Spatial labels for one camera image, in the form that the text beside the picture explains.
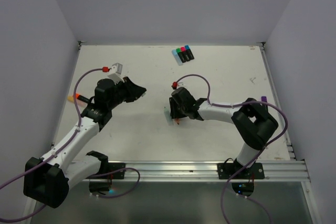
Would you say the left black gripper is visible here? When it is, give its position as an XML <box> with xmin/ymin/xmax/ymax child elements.
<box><xmin>107</xmin><ymin>76</ymin><xmax>145</xmax><ymax>110</ymax></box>

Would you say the green pastel highlighter body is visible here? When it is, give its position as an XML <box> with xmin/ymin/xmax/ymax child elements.
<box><xmin>164</xmin><ymin>106</ymin><xmax>174</xmax><ymax>125</ymax></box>

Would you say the orange cap black highlighter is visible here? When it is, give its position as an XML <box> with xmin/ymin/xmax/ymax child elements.
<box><xmin>72</xmin><ymin>93</ymin><xmax>90</xmax><ymax>104</ymax></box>

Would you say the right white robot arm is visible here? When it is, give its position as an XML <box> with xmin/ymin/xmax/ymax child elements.
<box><xmin>169</xmin><ymin>88</ymin><xmax>278</xmax><ymax>178</ymax></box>

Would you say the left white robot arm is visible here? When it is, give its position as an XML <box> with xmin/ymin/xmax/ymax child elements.
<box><xmin>23</xmin><ymin>77</ymin><xmax>146</xmax><ymax>208</ymax></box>

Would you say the light blue highlighter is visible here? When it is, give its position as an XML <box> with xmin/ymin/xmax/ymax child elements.
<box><xmin>172</xmin><ymin>49</ymin><xmax>183</xmax><ymax>66</ymax></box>

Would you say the green cap black highlighter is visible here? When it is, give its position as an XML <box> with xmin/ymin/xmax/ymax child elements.
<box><xmin>176</xmin><ymin>48</ymin><xmax>186</xmax><ymax>63</ymax></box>

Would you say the pink cap black highlighter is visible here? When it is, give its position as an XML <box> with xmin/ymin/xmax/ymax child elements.
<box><xmin>180</xmin><ymin>47</ymin><xmax>191</xmax><ymax>61</ymax></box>

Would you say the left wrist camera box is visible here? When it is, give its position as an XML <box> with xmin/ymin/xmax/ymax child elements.
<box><xmin>108</xmin><ymin>63</ymin><xmax>123</xmax><ymax>82</ymax></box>

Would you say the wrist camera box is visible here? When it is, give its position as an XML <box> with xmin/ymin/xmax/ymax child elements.
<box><xmin>108</xmin><ymin>63</ymin><xmax>123</xmax><ymax>82</ymax></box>
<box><xmin>176</xmin><ymin>82</ymin><xmax>185</xmax><ymax>89</ymax></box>

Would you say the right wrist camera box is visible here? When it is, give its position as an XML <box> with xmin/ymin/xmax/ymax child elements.
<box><xmin>176</xmin><ymin>82</ymin><xmax>185</xmax><ymax>89</ymax></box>

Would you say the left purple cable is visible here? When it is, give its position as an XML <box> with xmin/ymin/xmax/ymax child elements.
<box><xmin>0</xmin><ymin>66</ymin><xmax>141</xmax><ymax>222</ymax></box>

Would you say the purple cable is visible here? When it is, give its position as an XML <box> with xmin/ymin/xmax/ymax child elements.
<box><xmin>172</xmin><ymin>73</ymin><xmax>289</xmax><ymax>224</ymax></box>
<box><xmin>0</xmin><ymin>66</ymin><xmax>141</xmax><ymax>222</ymax></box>

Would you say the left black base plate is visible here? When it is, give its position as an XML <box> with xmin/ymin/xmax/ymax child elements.
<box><xmin>100</xmin><ymin>162</ymin><xmax>125</xmax><ymax>180</ymax></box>

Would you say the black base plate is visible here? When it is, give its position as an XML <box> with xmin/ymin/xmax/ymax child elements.
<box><xmin>100</xmin><ymin>162</ymin><xmax>125</xmax><ymax>180</ymax></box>
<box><xmin>217</xmin><ymin>163</ymin><xmax>265</xmax><ymax>179</ymax></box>

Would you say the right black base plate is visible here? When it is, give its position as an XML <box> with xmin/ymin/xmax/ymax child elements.
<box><xmin>217</xmin><ymin>163</ymin><xmax>265</xmax><ymax>179</ymax></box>

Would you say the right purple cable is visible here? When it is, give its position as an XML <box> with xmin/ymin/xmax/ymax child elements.
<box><xmin>172</xmin><ymin>73</ymin><xmax>289</xmax><ymax>224</ymax></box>

